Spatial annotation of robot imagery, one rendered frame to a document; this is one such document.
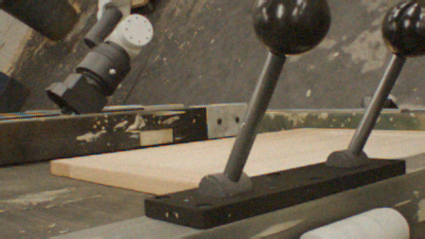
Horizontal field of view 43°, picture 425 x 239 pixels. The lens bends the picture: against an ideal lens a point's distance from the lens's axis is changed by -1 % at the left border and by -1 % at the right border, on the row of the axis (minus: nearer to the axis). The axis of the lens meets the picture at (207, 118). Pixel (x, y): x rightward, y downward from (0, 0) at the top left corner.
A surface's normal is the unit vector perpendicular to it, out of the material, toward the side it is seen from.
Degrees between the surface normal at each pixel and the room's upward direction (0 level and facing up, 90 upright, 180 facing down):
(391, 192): 90
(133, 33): 74
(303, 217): 90
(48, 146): 90
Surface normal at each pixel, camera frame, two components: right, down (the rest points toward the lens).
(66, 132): 0.66, 0.01
